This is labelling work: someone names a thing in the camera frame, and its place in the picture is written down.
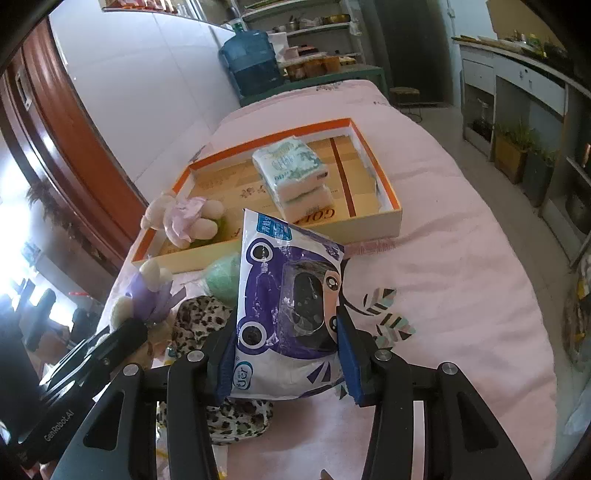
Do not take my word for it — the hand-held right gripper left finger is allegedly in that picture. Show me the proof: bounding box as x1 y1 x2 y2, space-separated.
48 318 241 480

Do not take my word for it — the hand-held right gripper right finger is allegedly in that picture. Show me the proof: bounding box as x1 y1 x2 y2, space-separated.
335 305 532 480

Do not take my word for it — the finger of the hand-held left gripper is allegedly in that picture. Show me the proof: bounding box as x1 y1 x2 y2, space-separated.
39 318 149 398
25 288 58 352

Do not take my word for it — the leopard print cloth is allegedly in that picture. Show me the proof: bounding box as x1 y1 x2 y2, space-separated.
157 295 273 444

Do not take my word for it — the plush doll with purple dress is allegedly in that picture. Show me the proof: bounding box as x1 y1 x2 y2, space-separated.
110 258 185 333

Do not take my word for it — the mint green sponge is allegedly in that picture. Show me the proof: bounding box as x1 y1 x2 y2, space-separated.
203 253 243 308

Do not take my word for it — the purple wet wipes pack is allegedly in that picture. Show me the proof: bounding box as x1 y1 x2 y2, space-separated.
229 209 346 400

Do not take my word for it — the plush doll with green ring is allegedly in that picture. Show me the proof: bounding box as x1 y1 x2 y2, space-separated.
141 194 227 250

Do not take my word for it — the green floral tissue pack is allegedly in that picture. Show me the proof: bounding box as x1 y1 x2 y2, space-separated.
279 185 336 222
252 136 329 185

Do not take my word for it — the orange rimmed cardboard box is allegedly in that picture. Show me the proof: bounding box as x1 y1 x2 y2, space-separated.
131 117 402 273

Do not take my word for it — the dried plant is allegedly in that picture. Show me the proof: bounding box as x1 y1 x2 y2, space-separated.
25 180 107 278

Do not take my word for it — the clear plastic trash bag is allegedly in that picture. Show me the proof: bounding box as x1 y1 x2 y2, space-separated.
561 254 591 370

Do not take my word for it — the wooden planter box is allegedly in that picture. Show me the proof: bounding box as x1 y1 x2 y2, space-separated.
493 124 529 185

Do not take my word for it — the grey planter box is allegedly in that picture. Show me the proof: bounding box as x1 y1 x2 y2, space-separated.
524 143 557 208

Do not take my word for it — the round stool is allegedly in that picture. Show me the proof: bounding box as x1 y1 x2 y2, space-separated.
390 87 422 121

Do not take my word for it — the green table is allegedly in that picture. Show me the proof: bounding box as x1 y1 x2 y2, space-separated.
238 65 387 108

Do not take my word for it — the row of amber jars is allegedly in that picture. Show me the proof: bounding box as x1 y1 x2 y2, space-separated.
284 54 352 79

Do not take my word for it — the blue water jug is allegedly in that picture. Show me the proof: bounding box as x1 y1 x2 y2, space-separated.
218 18 284 97

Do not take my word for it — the dark refrigerator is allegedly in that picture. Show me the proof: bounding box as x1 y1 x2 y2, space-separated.
369 0 455 104

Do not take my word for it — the green shelf rack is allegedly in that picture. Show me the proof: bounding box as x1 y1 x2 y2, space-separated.
240 0 370 65

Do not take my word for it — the grey kitchen counter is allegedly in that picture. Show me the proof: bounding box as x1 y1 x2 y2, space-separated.
455 37 591 268

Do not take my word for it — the row of condiment bottles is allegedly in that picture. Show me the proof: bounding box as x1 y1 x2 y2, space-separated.
503 30 573 58

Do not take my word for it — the brown wooden door frame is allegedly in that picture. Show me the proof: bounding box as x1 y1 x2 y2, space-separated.
0 18 148 296

